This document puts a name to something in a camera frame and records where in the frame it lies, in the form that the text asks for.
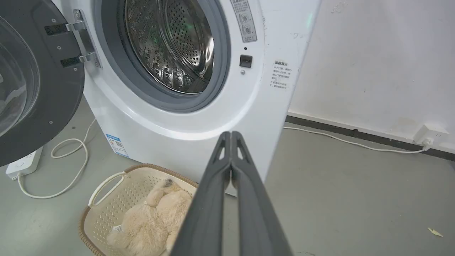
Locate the cream plastic laundry basket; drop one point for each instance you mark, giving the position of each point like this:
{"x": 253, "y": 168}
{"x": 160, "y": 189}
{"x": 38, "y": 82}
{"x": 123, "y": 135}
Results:
{"x": 117, "y": 202}

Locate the dark grey washing machine door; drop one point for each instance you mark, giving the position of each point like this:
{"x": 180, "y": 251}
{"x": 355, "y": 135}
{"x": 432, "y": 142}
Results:
{"x": 53, "y": 106}

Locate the white front-load washing machine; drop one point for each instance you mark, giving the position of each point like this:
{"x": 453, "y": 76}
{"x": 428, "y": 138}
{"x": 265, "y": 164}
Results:
{"x": 199, "y": 121}

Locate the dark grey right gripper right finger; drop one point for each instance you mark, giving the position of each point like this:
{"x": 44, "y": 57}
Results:
{"x": 256, "y": 217}

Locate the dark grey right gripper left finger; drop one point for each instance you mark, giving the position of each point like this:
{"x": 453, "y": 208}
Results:
{"x": 204, "y": 213}

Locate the white power strip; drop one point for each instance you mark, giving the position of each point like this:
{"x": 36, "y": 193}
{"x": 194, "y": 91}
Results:
{"x": 24, "y": 164}

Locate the white wall plug adapter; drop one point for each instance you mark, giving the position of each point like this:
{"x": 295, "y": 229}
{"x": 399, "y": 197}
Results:
{"x": 430, "y": 134}

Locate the cream plush toy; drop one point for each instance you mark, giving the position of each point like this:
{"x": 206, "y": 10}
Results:
{"x": 153, "y": 224}

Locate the small yellow-green scrap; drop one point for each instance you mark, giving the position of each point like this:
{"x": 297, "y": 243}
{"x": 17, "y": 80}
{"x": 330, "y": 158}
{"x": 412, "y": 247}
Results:
{"x": 435, "y": 232}

